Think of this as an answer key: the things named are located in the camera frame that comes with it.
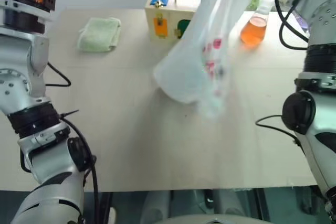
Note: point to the wooden latch box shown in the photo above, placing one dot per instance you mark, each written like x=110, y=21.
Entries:
x=168, y=16

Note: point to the flask with orange liquid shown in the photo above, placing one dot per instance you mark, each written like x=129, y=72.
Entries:
x=253, y=31

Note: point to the translucent printed plastic bag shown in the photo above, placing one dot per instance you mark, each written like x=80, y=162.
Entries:
x=189, y=77

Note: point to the folded light green towel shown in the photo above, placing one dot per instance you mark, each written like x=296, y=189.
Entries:
x=98, y=33

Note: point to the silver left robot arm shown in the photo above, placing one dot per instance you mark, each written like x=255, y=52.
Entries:
x=39, y=161

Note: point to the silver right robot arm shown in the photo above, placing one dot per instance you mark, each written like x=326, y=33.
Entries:
x=323, y=119

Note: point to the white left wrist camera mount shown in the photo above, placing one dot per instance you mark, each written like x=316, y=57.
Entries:
x=15, y=5

